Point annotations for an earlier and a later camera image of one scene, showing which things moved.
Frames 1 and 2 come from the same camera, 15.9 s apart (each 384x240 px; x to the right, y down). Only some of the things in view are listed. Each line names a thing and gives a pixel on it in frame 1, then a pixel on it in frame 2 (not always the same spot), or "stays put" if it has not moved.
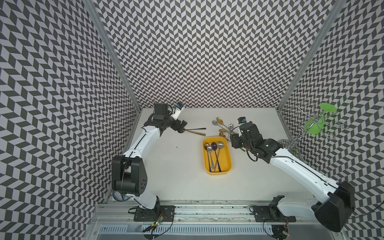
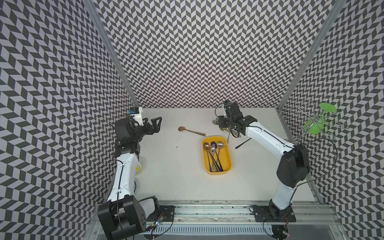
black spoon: x=195 y=129 → x=219 y=167
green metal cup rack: x=319 y=122 stays put
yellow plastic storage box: x=225 y=155 stays put
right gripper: x=234 y=139 → x=221 y=121
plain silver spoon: x=220 y=145 stays put
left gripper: x=177 y=122 → x=156 y=128
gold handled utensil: x=201 y=134 stays put
